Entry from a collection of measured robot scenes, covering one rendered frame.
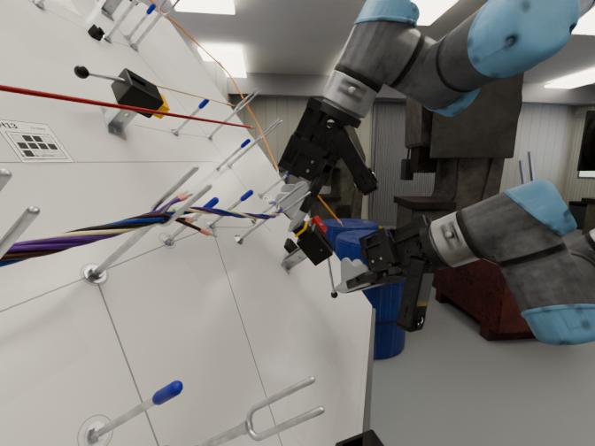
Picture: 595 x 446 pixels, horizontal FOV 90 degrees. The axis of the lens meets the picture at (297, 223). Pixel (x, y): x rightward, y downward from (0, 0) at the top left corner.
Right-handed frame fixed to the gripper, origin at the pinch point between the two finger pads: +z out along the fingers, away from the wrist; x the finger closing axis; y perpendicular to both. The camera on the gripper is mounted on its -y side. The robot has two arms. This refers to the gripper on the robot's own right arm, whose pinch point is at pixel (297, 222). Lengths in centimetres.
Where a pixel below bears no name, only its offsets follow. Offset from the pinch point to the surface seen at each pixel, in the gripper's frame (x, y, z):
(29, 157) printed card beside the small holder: 25.1, 25.9, -4.4
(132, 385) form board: 34.2, 7.5, 4.3
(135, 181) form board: 16.2, 20.9, -2.0
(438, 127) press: -299, -104, -48
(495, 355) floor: -123, -170, 73
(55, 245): 37.4, 12.6, -8.3
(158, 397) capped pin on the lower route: 38.3, 4.7, -2.2
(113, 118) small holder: 12.6, 27.6, -6.8
